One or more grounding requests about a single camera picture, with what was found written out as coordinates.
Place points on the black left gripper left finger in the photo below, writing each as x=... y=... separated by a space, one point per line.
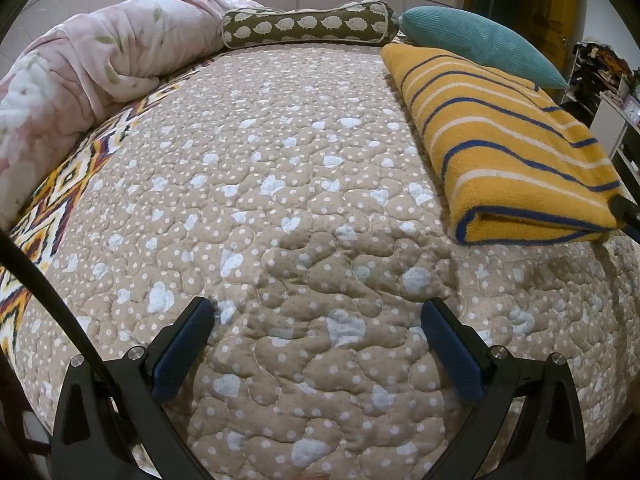
x=175 y=348

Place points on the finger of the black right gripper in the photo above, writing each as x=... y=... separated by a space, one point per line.
x=627 y=214

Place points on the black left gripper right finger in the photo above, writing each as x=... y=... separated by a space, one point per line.
x=463 y=354

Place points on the yellow blue striped sweater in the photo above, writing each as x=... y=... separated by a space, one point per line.
x=515 y=167

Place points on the pink alarm clock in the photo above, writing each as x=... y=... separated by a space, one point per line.
x=631 y=108

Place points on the white cluttered shelf unit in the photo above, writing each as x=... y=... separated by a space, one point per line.
x=598 y=84

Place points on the orange geometric patterned blanket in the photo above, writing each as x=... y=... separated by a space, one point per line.
x=124 y=228

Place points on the beige dotted quilted bedspread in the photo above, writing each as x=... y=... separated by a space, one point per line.
x=333 y=231

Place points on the brown wooden door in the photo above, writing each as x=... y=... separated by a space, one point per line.
x=549 y=26

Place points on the teal knitted pillow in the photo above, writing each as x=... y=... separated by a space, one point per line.
x=481 y=41

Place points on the pink floral comforter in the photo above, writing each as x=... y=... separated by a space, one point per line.
x=82 y=71

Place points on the olive sheep print bolster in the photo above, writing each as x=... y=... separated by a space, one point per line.
x=371 y=22

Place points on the round beige headboard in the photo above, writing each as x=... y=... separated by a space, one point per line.
x=37 y=17

